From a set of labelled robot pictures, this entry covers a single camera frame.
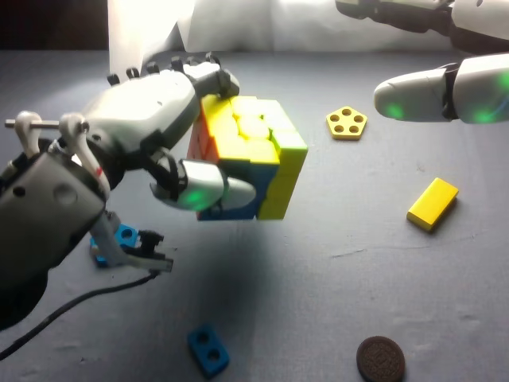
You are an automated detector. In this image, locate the white backdrop sheet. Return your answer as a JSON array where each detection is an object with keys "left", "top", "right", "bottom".
[{"left": 107, "top": 0, "right": 509, "bottom": 87}]

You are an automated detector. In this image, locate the blue pentagon block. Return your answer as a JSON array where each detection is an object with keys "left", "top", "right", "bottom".
[{"left": 89, "top": 224, "right": 140, "bottom": 269}]

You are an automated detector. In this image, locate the brown sandwich cookie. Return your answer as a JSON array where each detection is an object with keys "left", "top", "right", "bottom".
[{"left": 356, "top": 336, "right": 406, "bottom": 382}]

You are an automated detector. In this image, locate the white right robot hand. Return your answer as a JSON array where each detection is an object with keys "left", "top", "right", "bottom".
[{"left": 334, "top": 0, "right": 509, "bottom": 125}]

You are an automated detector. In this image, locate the multicolour puzzle cube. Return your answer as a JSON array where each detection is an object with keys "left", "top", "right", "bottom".
[{"left": 186, "top": 95, "right": 309, "bottom": 222}]

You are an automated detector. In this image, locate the grey table cloth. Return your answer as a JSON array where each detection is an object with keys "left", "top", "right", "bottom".
[{"left": 0, "top": 49, "right": 509, "bottom": 382}]

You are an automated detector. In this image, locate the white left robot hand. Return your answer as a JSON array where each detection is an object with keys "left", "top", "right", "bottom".
[{"left": 83, "top": 52, "right": 258, "bottom": 212}]

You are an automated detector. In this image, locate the yellow rectangular block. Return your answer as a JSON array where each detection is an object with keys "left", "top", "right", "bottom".
[{"left": 406, "top": 177, "right": 460, "bottom": 234}]

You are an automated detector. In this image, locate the blue two-hole block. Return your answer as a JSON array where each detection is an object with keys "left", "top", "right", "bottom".
[{"left": 186, "top": 324, "right": 231, "bottom": 380}]

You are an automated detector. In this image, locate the yellow pentagon block with holes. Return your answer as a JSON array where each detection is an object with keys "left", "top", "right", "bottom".
[{"left": 325, "top": 106, "right": 368, "bottom": 141}]

